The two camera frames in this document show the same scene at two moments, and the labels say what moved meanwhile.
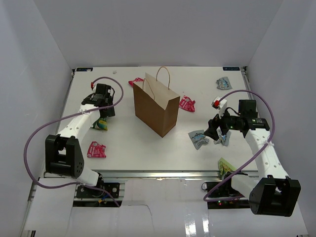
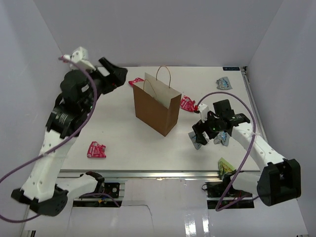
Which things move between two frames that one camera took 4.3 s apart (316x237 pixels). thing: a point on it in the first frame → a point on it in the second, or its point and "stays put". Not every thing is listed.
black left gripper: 110,112 → 116,77
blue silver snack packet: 224,139 stays put
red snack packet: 138,79 stays put
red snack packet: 96,150 stays put
